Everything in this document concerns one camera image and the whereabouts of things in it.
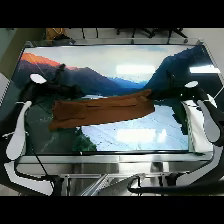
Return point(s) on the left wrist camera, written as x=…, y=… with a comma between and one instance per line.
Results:
x=61, y=71

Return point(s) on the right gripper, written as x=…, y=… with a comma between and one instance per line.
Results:
x=159, y=94

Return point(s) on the brown garment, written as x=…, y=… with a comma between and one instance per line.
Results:
x=100, y=110

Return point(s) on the silver frame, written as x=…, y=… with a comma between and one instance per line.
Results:
x=110, y=166

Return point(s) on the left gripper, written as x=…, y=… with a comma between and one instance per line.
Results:
x=73, y=90

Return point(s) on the black office chair base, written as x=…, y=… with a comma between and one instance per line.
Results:
x=133, y=31
x=166, y=32

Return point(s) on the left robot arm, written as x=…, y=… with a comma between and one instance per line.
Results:
x=18, y=133

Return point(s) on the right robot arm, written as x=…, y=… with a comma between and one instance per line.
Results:
x=210, y=123

